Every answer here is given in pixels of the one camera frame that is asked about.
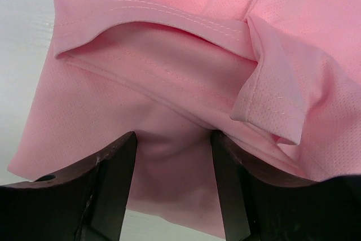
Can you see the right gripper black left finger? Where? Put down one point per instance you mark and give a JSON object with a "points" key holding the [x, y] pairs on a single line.
{"points": [[83, 201]]}

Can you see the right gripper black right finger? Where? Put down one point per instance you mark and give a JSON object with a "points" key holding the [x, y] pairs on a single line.
{"points": [[260, 202]]}

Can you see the pink t shirt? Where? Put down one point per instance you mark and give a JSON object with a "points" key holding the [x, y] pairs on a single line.
{"points": [[281, 78]]}

